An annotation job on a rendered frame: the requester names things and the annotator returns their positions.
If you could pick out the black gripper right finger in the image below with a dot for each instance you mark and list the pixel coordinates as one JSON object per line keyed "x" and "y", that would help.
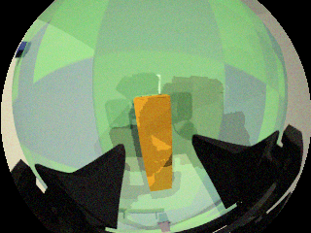
{"x": 231, "y": 166}

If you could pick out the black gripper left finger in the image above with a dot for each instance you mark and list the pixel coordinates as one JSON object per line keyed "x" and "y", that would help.
{"x": 96, "y": 187}

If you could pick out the small blue block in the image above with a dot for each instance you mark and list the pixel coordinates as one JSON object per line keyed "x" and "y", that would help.
{"x": 20, "y": 49}

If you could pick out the orange bar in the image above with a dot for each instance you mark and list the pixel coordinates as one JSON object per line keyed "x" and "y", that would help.
{"x": 153, "y": 116}

